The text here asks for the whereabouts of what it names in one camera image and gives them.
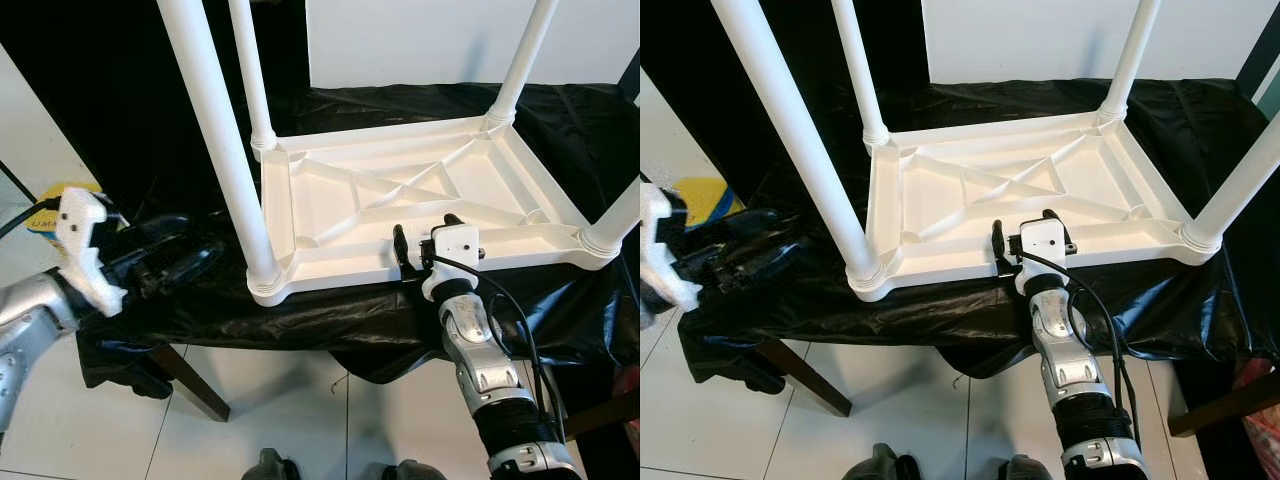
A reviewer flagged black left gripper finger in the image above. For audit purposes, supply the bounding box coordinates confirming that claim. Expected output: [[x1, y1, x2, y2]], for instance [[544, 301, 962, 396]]
[[128, 214, 191, 251], [150, 243, 226, 291], [705, 210, 791, 251], [735, 240, 811, 287]]

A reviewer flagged white plastic table top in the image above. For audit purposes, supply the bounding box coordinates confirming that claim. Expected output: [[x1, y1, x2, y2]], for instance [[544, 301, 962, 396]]
[[850, 110, 1226, 301], [245, 115, 621, 306]]

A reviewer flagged yellow cardboard box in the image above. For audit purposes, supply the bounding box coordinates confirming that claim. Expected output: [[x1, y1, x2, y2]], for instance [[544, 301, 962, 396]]
[[28, 183, 126, 241], [680, 178, 743, 229]]

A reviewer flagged black plastic table cover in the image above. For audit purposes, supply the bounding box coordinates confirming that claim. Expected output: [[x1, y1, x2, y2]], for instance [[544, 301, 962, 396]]
[[680, 78, 1280, 386], [75, 82, 641, 386]]

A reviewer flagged black door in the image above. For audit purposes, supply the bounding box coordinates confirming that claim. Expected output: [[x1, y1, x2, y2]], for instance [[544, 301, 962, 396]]
[[640, 0, 926, 201], [0, 0, 306, 216]]

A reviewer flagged grey robot left foot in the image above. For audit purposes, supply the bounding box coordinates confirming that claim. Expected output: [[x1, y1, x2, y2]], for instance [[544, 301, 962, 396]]
[[243, 448, 301, 480], [845, 443, 916, 480]]

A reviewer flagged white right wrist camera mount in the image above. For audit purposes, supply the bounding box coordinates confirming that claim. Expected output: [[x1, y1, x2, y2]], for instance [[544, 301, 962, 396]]
[[1015, 217, 1071, 296], [422, 222, 483, 299]]

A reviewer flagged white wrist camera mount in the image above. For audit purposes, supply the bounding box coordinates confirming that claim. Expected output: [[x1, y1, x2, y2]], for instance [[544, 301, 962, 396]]
[[422, 222, 483, 299], [55, 188, 129, 319], [640, 183, 701, 311], [1015, 217, 1071, 296]]

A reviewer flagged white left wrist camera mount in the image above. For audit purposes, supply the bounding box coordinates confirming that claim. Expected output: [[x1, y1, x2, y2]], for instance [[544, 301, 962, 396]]
[[640, 183, 701, 311], [55, 188, 129, 319]]

